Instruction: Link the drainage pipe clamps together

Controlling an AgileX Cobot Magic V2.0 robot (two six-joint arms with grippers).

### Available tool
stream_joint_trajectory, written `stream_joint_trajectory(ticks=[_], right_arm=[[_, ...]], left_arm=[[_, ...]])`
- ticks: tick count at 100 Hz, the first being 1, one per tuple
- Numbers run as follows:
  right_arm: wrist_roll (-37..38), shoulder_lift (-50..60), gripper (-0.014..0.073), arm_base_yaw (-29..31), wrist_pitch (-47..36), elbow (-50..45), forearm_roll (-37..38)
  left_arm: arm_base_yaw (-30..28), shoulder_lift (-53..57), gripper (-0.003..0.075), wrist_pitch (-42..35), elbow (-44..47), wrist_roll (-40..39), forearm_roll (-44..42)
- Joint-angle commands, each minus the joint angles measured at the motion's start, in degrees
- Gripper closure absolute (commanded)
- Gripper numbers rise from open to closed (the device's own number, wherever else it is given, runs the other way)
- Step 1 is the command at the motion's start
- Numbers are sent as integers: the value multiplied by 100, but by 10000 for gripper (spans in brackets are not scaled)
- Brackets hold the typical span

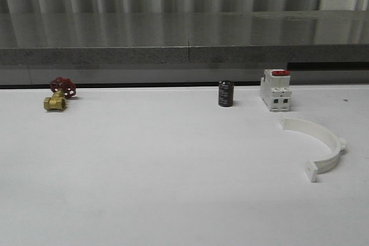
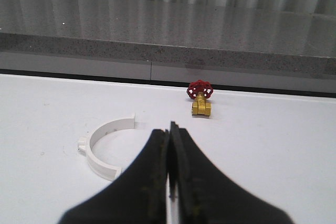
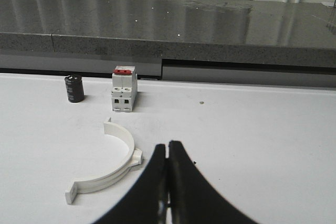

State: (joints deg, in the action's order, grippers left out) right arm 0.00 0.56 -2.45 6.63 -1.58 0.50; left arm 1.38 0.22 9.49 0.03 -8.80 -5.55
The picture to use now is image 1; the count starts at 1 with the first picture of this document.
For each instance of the white half pipe clamp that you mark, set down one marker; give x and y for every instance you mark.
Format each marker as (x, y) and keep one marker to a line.
(337, 145)

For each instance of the black cylindrical capacitor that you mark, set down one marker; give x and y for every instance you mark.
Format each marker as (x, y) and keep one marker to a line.
(226, 93)

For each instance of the grey stone ledge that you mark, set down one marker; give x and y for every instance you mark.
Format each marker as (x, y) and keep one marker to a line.
(298, 40)

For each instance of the brass valve red handwheel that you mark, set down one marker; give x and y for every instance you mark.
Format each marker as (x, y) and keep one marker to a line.
(63, 89)

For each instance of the white circuit breaker red switch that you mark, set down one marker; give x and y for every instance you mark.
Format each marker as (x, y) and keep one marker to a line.
(275, 91)

